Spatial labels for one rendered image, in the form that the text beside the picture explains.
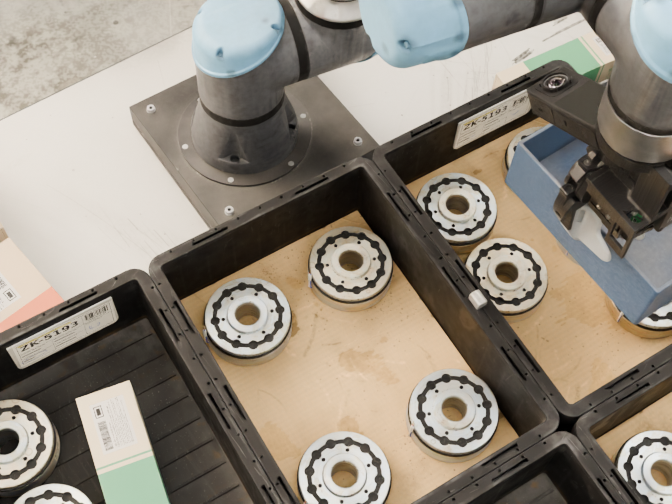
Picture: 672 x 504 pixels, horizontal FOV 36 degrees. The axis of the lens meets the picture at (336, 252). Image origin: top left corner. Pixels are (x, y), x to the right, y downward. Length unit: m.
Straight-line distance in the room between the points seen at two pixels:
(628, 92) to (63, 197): 0.95
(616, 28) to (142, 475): 0.67
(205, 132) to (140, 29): 1.21
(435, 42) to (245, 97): 0.66
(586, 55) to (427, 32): 0.93
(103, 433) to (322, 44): 0.55
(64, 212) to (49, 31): 1.19
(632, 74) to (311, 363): 0.62
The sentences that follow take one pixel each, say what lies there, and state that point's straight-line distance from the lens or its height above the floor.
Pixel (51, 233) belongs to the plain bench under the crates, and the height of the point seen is 0.70.
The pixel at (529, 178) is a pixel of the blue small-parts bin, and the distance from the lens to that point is 1.04.
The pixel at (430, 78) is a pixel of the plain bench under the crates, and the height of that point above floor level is 0.70.
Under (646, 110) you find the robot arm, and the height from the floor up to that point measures 1.38.
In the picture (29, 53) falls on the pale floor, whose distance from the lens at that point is 2.62.
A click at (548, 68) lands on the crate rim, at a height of 0.93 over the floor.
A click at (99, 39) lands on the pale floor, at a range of 2.61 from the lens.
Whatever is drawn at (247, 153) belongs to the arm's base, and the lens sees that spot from 1.41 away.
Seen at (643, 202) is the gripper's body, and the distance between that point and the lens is 0.86.
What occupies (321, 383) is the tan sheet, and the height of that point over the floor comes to 0.83.
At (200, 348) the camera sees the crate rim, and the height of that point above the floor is 0.93.
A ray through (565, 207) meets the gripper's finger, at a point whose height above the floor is 1.20.
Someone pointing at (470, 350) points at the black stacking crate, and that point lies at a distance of 1.22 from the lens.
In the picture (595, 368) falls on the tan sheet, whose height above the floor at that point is 0.83.
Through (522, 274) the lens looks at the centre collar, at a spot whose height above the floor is 0.87.
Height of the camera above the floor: 1.96
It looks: 61 degrees down
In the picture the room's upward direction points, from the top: 4 degrees clockwise
